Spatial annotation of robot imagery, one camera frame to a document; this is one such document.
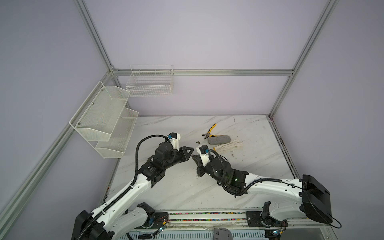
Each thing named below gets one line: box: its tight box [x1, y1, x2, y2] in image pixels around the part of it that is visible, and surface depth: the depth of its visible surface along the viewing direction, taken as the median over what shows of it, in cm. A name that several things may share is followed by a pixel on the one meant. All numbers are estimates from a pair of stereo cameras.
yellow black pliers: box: [202, 123, 222, 140], surface depth 110 cm
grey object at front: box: [213, 227, 233, 240], surface depth 70 cm
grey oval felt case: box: [208, 135, 231, 145], surface depth 104 cm
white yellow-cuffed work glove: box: [213, 139, 244, 152], surface depth 103 cm
